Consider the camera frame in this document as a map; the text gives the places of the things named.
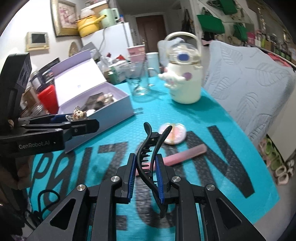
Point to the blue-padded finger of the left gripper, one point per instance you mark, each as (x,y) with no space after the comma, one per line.
(49,119)

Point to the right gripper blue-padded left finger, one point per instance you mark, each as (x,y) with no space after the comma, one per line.
(90,210)

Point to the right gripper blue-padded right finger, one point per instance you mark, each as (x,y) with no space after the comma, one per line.
(202,213)

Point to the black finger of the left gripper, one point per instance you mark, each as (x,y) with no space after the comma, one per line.
(81,127)

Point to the smoky transparent square case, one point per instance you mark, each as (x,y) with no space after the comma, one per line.
(90,102)

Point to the pearly wavy hair claw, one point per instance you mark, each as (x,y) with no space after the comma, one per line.
(106,98)

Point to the pink slim rectangular tube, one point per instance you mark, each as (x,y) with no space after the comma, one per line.
(185,155)

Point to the black hair clip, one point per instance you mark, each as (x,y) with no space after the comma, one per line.
(145,159)

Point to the round pink blush compact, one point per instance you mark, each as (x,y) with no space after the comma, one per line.
(176,136)

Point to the person's left hand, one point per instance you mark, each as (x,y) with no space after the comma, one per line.
(16,173)

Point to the dark purple jar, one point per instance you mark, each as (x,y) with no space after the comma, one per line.
(37,81)

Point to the red plastic container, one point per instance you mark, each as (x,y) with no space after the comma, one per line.
(48,98)

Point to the black snack packet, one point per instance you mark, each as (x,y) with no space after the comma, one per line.
(47,73)

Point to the open lavender gift box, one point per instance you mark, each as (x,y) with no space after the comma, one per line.
(78,78)

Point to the teal bubble mailer mat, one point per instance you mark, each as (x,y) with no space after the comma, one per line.
(231,163)

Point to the green white medicine box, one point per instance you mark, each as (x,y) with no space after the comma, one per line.
(117,73)

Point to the clear plastic bag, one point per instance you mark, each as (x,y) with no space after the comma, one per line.
(104,64)

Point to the gold framed picture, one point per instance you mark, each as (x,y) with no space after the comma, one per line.
(64,17)

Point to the glass Hello Kitty mug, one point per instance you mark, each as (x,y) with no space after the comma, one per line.
(132,71)

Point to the yellow pot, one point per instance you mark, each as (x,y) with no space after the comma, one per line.
(89,25)

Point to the white refrigerator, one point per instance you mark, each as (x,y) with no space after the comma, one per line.
(114,40)

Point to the pink paper cups stack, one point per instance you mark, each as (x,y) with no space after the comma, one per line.
(136,53)

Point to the pink slipper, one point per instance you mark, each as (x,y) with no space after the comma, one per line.
(264,150)

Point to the pale mint tumbler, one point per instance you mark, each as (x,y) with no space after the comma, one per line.
(153,63)

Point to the green slippers pair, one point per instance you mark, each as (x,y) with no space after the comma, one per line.
(273,159)

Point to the beige slippers pair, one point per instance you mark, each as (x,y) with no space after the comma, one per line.
(284,172)

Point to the light green electric kettle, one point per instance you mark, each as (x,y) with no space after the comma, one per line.
(112,17)

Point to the dark brown door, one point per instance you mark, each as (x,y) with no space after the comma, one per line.
(151,30)

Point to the grey leaf-pattern chair cover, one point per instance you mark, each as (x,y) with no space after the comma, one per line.
(249,85)

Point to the cream Cinnamoroll water bottle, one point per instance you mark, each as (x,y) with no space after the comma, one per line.
(184,72)

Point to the black hanging handbag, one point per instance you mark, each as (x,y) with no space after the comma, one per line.
(187,23)

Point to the green tote bag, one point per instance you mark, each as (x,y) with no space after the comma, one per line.
(209,23)

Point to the wall intercom panel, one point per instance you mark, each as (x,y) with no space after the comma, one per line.
(37,41)

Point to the woven wall plate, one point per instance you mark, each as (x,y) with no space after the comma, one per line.
(73,49)

